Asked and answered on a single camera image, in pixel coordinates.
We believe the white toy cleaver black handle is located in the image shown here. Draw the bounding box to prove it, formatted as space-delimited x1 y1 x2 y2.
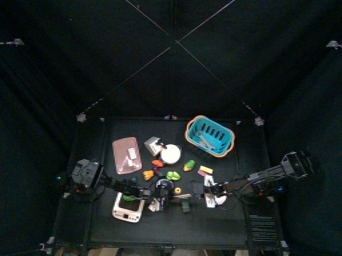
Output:
169 193 205 200

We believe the yellow pink toy food piece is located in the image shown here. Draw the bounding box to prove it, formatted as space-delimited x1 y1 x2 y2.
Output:
196 164 215 178

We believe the light green toy vegetable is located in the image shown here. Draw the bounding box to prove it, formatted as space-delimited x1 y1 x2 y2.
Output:
164 170 183 182

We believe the orange yellow toy pepper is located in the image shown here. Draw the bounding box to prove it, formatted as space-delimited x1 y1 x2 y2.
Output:
141 169 156 182

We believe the white toy kitchen scale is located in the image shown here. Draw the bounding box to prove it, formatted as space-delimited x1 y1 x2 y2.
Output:
111 192 147 224

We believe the yellow green toy fruit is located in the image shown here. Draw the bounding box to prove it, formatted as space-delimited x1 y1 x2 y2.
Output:
183 159 196 173

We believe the pink toy cutting board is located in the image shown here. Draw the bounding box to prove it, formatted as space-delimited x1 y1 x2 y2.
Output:
111 136 144 176

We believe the grey utensil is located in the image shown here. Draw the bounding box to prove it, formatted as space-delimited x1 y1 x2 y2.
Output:
196 131 215 150

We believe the black labelled table strip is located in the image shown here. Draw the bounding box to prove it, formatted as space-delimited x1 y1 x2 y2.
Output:
247 213 280 249

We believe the teal basket orange rim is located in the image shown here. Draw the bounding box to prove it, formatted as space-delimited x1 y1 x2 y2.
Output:
184 114 236 159

